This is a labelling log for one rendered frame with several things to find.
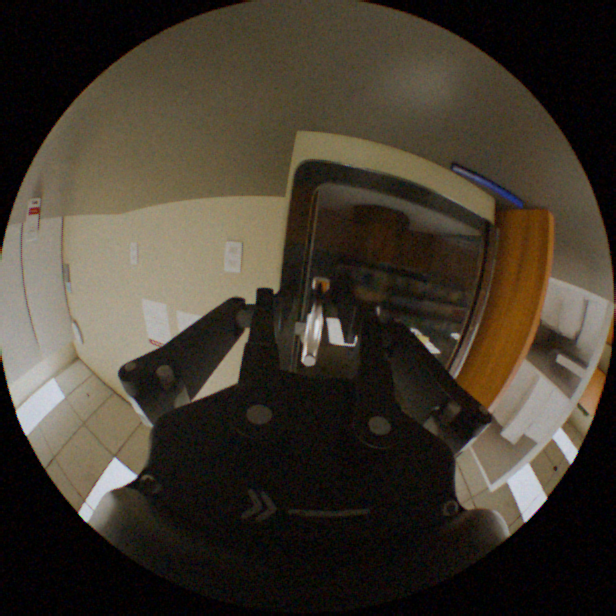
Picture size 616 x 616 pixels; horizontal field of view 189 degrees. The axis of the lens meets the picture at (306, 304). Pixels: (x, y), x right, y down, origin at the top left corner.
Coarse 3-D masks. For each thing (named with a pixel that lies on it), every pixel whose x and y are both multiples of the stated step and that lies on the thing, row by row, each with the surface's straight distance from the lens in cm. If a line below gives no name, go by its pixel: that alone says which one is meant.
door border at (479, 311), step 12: (492, 228) 34; (492, 240) 34; (492, 252) 34; (492, 264) 34; (480, 300) 33; (480, 312) 34; (468, 336) 34; (468, 348) 35; (456, 360) 35; (456, 372) 37
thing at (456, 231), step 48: (336, 192) 22; (384, 192) 23; (432, 192) 26; (288, 240) 21; (336, 240) 21; (384, 240) 22; (432, 240) 25; (480, 240) 31; (336, 288) 21; (384, 288) 23; (432, 288) 26; (480, 288) 32; (288, 336) 24; (336, 336) 23; (432, 336) 29
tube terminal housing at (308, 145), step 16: (304, 144) 26; (320, 144) 26; (336, 144) 26; (352, 144) 26; (368, 144) 27; (336, 160) 25; (352, 160) 25; (368, 160) 25; (384, 160) 26; (400, 160) 27; (416, 160) 28; (400, 176) 26; (416, 176) 27; (432, 176) 29; (448, 176) 31; (288, 192) 23; (448, 192) 30; (464, 192) 32; (480, 192) 35; (480, 208) 34
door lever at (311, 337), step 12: (324, 276) 17; (312, 288) 16; (324, 288) 16; (312, 300) 16; (324, 300) 16; (312, 312) 17; (324, 312) 17; (312, 324) 17; (300, 336) 23; (312, 336) 18; (312, 348) 18; (312, 360) 19
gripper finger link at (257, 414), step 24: (264, 288) 13; (264, 312) 11; (264, 336) 8; (264, 360) 6; (240, 384) 5; (264, 384) 5; (240, 408) 4; (264, 408) 4; (240, 432) 4; (264, 432) 4
